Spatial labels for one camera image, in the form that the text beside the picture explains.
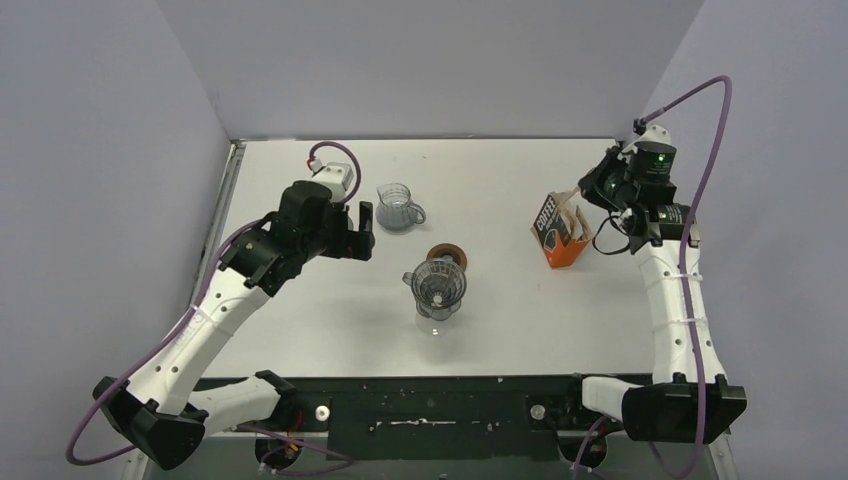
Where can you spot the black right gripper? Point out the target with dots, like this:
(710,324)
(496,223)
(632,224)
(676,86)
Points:
(591,185)

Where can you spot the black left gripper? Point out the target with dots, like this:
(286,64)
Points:
(351,237)

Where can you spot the orange black coffee filter box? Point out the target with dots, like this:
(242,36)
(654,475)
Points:
(561,228)

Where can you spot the clear plastic coffee dripper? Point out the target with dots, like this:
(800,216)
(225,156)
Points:
(438,287)

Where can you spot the clear glass carafe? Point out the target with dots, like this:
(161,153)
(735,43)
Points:
(435,328)

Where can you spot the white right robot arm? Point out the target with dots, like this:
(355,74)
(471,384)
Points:
(689,398)

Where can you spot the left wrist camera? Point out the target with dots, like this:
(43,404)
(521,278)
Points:
(337,177)

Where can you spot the clear glass pitcher with handle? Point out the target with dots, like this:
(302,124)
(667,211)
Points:
(396,211)

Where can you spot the aluminium rail frame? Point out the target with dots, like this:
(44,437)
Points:
(192,344)

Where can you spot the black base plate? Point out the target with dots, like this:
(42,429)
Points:
(434,418)

